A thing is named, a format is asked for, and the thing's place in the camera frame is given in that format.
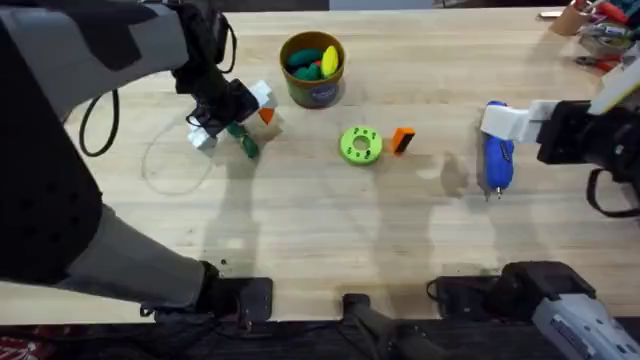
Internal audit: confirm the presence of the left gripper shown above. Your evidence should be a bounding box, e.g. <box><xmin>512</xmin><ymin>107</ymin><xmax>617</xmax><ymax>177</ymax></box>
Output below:
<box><xmin>171</xmin><ymin>2</ymin><xmax>279</xmax><ymax>152</ymax></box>

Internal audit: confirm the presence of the green toy vegetable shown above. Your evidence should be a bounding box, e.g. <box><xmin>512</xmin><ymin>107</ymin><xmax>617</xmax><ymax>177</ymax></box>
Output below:
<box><xmin>225</xmin><ymin>122</ymin><xmax>262</xmax><ymax>161</ymax></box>

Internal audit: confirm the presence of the blue electric screwdriver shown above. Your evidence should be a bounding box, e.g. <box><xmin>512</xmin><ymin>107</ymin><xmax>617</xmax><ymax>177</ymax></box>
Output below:
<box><xmin>481</xmin><ymin>99</ymin><xmax>516</xmax><ymax>202</ymax></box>

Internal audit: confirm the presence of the brown tub of toys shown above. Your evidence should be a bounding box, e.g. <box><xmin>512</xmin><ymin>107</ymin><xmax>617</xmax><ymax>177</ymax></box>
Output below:
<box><xmin>278</xmin><ymin>30</ymin><xmax>347</xmax><ymax>110</ymax></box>

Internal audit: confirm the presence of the orange ribbed wedge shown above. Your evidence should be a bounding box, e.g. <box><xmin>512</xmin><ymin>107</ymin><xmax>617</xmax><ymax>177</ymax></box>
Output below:
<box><xmin>390</xmin><ymin>126</ymin><xmax>417</xmax><ymax>156</ymax></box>

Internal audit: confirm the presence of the brown cardboard cup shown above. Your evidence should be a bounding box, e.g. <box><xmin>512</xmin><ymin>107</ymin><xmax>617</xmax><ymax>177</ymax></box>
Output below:
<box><xmin>550</xmin><ymin>1</ymin><xmax>593</xmax><ymax>38</ymax></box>

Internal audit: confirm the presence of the green disc with holes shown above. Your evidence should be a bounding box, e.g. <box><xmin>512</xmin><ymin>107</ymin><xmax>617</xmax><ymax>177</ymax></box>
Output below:
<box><xmin>339</xmin><ymin>125</ymin><xmax>385</xmax><ymax>167</ymax></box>

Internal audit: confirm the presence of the heap of tools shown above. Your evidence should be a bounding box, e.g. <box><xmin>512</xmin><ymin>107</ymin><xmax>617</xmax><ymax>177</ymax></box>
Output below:
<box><xmin>573</xmin><ymin>0</ymin><xmax>640</xmax><ymax>74</ymax></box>

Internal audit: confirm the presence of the black cable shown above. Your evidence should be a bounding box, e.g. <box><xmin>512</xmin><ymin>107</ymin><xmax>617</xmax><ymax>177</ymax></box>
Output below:
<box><xmin>78</xmin><ymin>88</ymin><xmax>122</xmax><ymax>158</ymax></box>
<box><xmin>216</xmin><ymin>13</ymin><xmax>239</xmax><ymax>76</ymax></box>
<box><xmin>585</xmin><ymin>168</ymin><xmax>640</xmax><ymax>219</ymax></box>

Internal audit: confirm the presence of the black rail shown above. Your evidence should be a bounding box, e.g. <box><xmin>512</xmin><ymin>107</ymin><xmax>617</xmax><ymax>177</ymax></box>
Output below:
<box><xmin>0</xmin><ymin>317</ymin><xmax>640</xmax><ymax>360</ymax></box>

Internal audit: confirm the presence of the black camera post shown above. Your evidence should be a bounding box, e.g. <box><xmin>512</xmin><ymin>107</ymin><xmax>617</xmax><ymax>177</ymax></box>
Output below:
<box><xmin>341</xmin><ymin>293</ymin><xmax>451</xmax><ymax>360</ymax></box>

